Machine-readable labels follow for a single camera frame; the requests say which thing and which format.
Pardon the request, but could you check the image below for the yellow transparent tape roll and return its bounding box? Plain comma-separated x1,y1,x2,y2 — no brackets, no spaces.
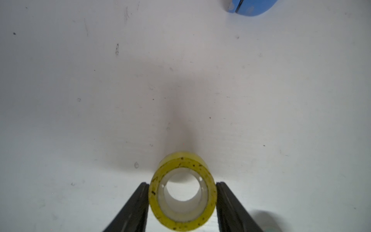
148,151,217,232

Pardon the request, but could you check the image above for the blue tape cutter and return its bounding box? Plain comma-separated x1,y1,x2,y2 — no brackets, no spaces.
227,0,277,16

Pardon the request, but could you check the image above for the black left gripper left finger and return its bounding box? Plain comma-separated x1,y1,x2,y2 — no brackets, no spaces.
103,182,149,232

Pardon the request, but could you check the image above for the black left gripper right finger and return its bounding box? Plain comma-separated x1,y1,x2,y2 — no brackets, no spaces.
216,182,263,232

